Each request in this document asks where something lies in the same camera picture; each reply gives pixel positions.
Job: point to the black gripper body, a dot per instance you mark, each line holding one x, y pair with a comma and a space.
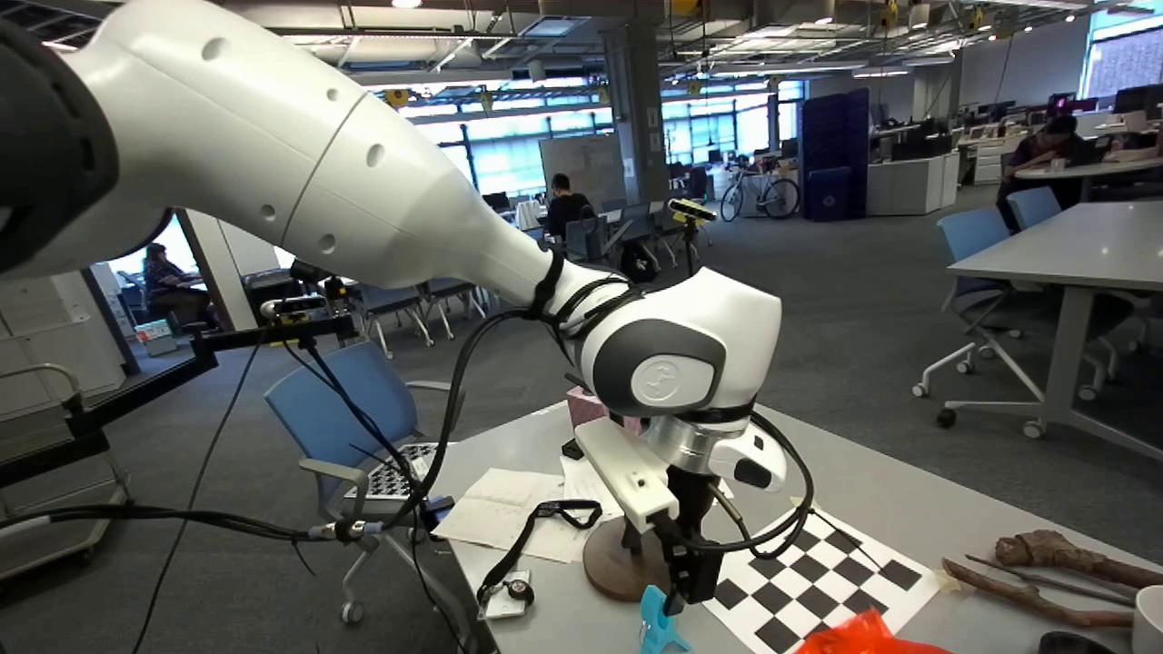
693, 510

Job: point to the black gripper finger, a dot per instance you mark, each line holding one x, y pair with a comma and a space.
678, 575
709, 571

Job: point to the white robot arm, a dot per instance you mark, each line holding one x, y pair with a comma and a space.
304, 156

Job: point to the black pole wooden base stand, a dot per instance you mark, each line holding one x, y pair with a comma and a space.
610, 568

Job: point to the black white checkerboard sheet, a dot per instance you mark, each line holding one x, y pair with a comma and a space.
821, 582

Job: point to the small black object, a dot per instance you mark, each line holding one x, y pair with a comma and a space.
572, 448

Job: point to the pink tissue box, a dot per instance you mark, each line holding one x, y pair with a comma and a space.
586, 405

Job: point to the white badge card with reel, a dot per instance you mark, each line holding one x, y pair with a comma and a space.
518, 594

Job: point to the orange plastic bag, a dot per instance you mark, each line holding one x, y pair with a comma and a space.
867, 642

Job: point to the large white printed paper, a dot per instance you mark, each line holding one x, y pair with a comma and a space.
495, 510

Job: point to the checkered calibration board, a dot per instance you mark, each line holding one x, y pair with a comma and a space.
395, 478

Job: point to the blue office chair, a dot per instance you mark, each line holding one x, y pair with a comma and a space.
339, 405
457, 296
1032, 208
975, 237
395, 303

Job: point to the seated person black shirt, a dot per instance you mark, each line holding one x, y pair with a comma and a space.
568, 212

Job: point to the dark blue cabinet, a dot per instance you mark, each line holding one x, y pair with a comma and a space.
832, 156

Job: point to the white low cabinet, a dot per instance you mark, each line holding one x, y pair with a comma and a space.
909, 184

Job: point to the white round cup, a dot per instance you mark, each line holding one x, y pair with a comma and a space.
1151, 619

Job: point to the grey office table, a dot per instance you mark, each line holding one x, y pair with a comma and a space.
1093, 242

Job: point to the seated person dark clothes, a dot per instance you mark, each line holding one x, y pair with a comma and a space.
1048, 150

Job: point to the seated person by window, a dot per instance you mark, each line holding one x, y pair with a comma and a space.
168, 284

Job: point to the grey floor plate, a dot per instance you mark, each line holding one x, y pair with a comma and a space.
56, 540

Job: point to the white side cabinet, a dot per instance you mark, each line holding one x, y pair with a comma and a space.
47, 338

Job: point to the black camera boom stand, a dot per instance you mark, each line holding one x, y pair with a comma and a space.
265, 336

